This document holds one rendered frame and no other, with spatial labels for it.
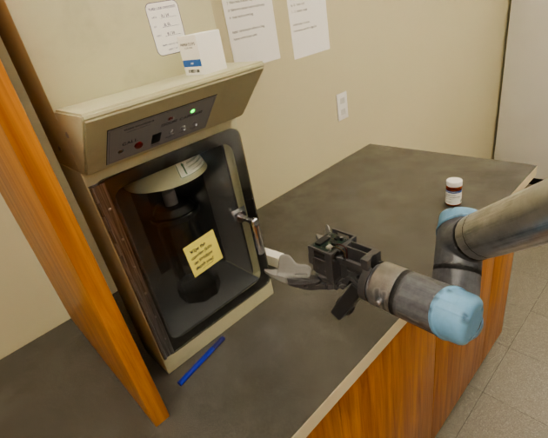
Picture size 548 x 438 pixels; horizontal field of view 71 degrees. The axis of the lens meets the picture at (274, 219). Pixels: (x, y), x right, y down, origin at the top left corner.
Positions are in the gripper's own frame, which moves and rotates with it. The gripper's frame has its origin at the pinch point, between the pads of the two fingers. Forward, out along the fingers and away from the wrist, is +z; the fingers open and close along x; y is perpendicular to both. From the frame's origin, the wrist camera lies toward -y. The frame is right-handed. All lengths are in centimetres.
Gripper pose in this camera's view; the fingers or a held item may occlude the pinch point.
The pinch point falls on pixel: (291, 255)
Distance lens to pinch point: 78.3
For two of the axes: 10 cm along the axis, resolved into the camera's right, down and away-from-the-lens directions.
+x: -7.2, 4.2, -5.5
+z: -6.8, -2.5, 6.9
